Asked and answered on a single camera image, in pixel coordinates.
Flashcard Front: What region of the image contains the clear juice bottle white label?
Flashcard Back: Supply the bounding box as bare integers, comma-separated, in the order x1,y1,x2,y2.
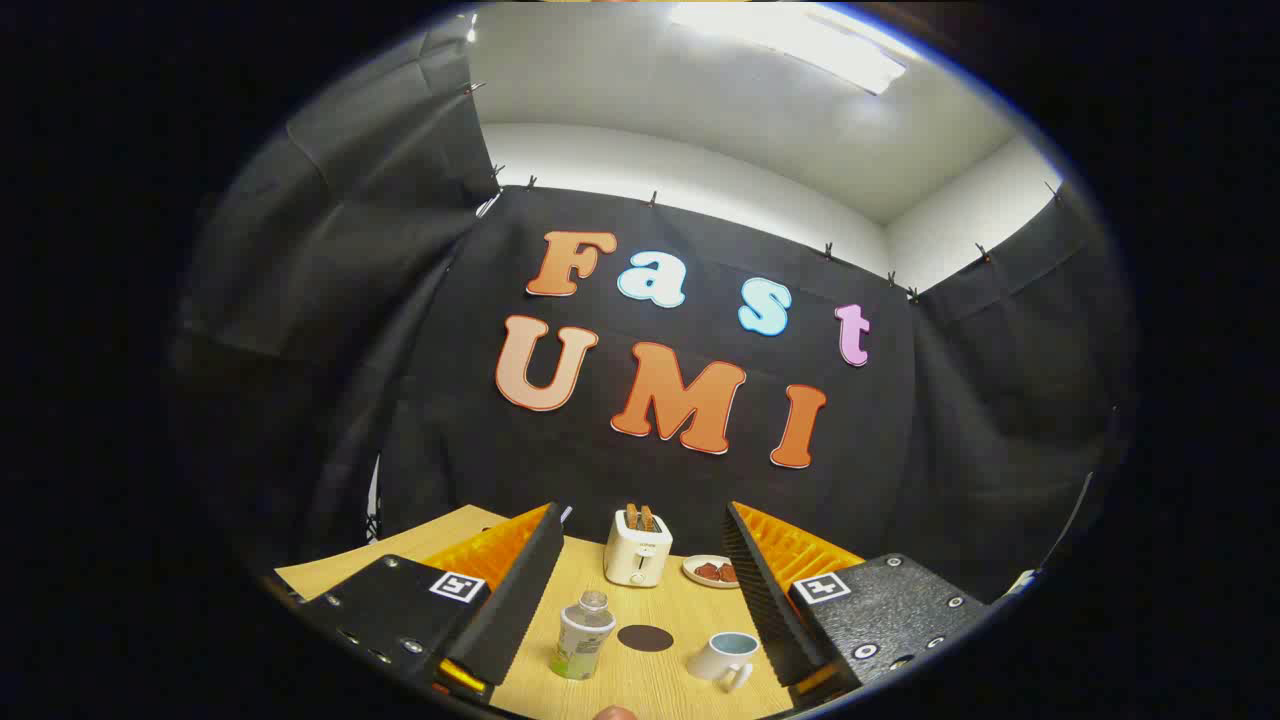
549,590,617,682

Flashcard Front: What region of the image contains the small white plate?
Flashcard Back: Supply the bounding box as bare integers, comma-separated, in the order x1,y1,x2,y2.
682,555,741,589

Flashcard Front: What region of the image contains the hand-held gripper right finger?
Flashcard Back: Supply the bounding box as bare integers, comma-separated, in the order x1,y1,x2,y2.
722,501,991,713

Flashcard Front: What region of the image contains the black backdrop cloth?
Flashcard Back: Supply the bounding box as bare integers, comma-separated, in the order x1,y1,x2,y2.
170,15,1141,611

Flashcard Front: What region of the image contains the wooden table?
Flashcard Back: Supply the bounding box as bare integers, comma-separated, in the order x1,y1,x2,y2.
275,505,1041,720

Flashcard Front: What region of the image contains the white cup blue inside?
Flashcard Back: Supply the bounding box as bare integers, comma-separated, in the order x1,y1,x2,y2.
686,631,760,694

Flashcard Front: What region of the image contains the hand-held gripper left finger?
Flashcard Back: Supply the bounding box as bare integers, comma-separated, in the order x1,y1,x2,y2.
297,502,566,706

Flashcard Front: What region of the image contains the white toaster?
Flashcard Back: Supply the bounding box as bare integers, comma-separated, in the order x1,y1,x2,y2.
603,510,674,589

